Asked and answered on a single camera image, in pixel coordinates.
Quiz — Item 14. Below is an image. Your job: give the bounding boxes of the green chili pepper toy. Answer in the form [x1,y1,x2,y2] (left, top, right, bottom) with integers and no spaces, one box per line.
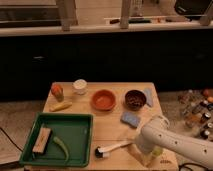
[53,136,69,162]

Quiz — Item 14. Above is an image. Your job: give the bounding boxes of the black cable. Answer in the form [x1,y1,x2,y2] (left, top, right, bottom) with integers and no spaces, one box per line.
[0,127,24,153]

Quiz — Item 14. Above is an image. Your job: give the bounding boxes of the red bowl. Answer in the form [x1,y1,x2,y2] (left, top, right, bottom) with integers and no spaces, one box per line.
[91,89,116,111]

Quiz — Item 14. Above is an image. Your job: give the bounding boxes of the green cup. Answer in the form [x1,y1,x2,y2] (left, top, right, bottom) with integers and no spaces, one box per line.
[151,146,163,158]

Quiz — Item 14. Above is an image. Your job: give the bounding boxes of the blue sponge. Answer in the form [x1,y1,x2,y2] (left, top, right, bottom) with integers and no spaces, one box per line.
[120,112,141,128]

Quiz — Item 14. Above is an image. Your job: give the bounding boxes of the wooden block eraser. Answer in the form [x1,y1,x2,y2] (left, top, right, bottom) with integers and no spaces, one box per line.
[32,127,51,153]

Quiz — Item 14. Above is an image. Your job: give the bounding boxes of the light blue cloth piece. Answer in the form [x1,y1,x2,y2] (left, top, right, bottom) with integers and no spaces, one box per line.
[143,88,153,107]

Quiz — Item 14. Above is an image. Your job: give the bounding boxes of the green tray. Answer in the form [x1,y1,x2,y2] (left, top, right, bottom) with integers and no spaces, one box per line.
[19,113,93,167]

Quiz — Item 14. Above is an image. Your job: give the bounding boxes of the dark brown bowl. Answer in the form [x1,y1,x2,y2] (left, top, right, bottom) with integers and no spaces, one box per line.
[124,90,146,111]

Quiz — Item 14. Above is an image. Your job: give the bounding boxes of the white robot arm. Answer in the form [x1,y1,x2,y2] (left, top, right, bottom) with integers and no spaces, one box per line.
[135,115,213,169]

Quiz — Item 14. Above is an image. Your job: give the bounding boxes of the white dish brush black bristles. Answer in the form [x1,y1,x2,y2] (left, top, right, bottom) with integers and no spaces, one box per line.
[95,140,132,158]

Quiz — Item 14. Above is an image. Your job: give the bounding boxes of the white cup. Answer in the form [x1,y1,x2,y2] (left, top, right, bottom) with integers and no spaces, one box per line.
[73,79,87,95]

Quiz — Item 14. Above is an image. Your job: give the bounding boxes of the spice bottles cluster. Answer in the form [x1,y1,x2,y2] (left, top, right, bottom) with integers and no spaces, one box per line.
[178,89,213,140]

